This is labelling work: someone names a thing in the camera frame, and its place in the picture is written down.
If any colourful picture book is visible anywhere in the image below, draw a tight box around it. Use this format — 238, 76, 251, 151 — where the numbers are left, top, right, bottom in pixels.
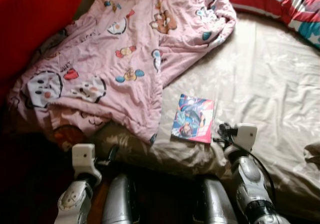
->
171, 94, 216, 144

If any silver right robot leg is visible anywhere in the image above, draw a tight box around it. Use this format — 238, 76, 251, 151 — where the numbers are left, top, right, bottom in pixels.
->
192, 177, 238, 224

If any silver left robot leg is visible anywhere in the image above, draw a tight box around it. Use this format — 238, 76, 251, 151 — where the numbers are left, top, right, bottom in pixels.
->
101, 173, 141, 224

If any pink cartoon print quilt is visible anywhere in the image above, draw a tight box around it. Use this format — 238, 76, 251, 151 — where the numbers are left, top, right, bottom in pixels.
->
7, 0, 237, 152

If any beige floral bed sheet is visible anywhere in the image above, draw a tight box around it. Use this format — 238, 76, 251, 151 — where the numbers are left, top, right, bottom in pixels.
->
90, 0, 320, 222

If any silver robot leg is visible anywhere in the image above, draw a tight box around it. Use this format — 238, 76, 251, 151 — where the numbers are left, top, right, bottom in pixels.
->
192, 177, 238, 224
101, 173, 141, 224

